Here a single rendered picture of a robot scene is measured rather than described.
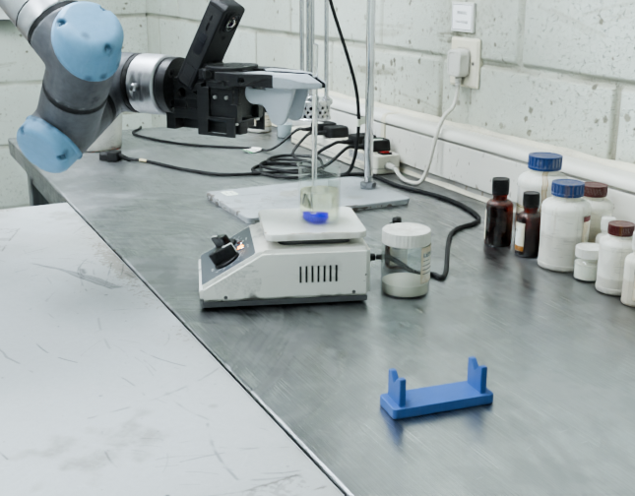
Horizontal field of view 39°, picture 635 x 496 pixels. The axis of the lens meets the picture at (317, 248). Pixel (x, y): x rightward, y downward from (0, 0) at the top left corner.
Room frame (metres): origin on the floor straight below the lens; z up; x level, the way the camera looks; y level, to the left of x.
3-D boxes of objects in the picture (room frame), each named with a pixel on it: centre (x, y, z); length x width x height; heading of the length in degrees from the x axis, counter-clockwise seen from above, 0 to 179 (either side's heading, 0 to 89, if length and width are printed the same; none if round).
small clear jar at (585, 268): (1.10, -0.35, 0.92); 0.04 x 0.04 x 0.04
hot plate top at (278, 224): (1.07, 0.01, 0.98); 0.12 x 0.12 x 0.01; 8
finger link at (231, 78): (1.07, 0.08, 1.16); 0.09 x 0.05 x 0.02; 61
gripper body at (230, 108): (1.12, 0.13, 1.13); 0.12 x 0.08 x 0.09; 62
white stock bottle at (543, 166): (1.26, -0.32, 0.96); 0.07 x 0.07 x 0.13
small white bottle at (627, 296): (1.01, -0.38, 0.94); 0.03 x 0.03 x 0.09
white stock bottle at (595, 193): (1.21, -0.38, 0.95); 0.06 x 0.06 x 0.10
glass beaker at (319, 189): (1.06, 0.00, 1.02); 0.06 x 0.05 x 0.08; 165
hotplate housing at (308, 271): (1.06, 0.03, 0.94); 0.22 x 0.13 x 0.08; 98
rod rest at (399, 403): (0.75, -0.11, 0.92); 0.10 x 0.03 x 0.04; 109
